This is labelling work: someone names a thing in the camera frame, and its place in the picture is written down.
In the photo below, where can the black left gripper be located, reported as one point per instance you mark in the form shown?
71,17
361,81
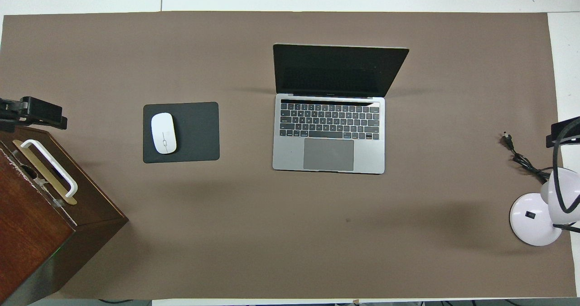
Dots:
7,113

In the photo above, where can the silver laptop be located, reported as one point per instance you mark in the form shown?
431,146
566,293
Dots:
335,152

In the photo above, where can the white desk lamp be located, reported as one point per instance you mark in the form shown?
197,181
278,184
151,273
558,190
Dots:
530,220

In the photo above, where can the brown wooden box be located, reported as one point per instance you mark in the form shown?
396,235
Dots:
31,233

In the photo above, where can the white computer mouse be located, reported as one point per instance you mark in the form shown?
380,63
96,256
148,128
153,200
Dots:
163,133

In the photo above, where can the black mouse pad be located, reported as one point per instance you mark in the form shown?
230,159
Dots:
199,133

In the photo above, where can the brown table mat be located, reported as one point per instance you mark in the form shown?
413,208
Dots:
290,233

